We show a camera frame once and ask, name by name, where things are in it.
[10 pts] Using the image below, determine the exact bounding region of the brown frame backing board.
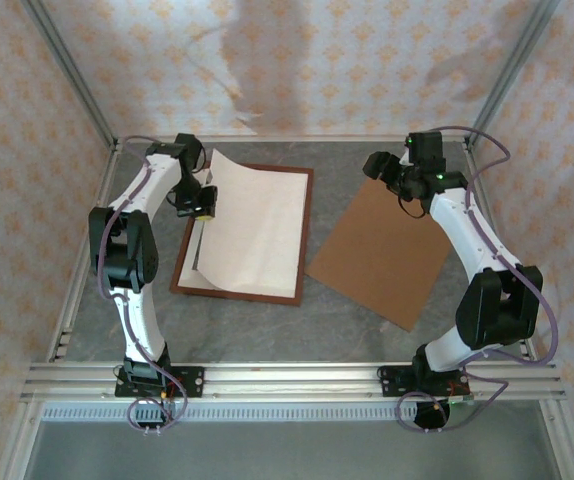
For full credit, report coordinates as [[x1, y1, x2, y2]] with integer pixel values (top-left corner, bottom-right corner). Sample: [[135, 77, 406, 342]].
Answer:
[[305, 178, 456, 333]]

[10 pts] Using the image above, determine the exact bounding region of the brown wooden picture frame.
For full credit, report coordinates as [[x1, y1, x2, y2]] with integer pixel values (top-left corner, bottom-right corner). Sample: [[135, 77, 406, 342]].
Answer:
[[168, 162, 315, 305]]

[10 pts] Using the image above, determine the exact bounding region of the aluminium mounting rail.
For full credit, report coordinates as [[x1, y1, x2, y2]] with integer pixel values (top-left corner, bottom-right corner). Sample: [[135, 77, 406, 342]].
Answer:
[[20, 360, 567, 404]]

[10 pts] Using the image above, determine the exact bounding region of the aluminium corner post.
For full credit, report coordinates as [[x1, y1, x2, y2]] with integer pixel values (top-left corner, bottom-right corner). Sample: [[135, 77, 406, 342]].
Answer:
[[465, 0, 562, 147], [19, 0, 119, 147]]

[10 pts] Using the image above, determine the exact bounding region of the aluminium table edge rail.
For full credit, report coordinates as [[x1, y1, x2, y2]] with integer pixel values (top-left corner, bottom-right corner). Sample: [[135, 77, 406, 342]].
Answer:
[[46, 142, 122, 364], [463, 141, 539, 362], [114, 133, 471, 146]]

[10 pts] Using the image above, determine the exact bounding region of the grey slotted cable duct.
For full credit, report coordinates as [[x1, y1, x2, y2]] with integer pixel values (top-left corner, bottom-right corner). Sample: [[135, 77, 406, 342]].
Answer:
[[40, 402, 551, 423]]

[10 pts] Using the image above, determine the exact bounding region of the aluminium lower frame bar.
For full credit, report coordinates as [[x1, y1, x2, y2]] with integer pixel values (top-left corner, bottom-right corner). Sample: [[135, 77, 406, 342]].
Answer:
[[0, 399, 46, 480], [539, 399, 574, 480]]

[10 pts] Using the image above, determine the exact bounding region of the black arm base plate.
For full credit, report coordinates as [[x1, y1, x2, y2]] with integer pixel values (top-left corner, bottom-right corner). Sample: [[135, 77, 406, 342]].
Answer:
[[115, 366, 205, 400], [376, 364, 474, 401]]

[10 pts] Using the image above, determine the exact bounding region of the blue printed paper photo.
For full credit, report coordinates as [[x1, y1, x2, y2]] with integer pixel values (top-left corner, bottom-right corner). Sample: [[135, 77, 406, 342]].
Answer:
[[194, 148, 310, 297]]

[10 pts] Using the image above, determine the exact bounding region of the grey metal panel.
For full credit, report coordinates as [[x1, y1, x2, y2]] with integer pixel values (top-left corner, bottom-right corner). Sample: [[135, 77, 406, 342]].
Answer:
[[21, 419, 563, 480]]

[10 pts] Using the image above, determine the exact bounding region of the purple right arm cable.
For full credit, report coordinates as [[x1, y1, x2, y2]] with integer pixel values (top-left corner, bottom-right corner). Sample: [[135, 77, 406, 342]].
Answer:
[[396, 127, 560, 434]]

